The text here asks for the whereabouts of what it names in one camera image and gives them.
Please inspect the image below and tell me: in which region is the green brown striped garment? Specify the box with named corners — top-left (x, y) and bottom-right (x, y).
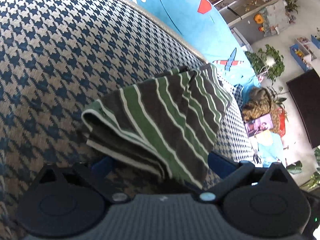
top-left (79, 63), bottom-right (232, 189)

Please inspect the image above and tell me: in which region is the brown wicker basket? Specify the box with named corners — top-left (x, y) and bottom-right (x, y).
top-left (242, 87), bottom-right (280, 134)

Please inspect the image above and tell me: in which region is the dark tv cabinet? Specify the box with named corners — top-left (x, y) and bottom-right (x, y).
top-left (286, 69), bottom-right (320, 148)

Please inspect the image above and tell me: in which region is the green potted plant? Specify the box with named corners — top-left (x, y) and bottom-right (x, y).
top-left (245, 44), bottom-right (285, 83)

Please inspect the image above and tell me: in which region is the blue toy storage bin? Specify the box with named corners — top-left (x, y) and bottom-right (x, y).
top-left (290, 36), bottom-right (317, 72)

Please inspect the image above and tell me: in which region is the houndstooth sofa seat cover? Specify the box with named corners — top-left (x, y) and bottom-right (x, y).
top-left (1, 0), bottom-right (254, 239)

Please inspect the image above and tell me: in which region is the silver refrigerator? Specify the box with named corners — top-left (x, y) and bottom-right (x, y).
top-left (215, 0), bottom-right (290, 44)

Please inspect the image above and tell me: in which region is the blue printed sofa back cover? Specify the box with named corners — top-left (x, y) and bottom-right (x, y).
top-left (131, 0), bottom-right (259, 89)

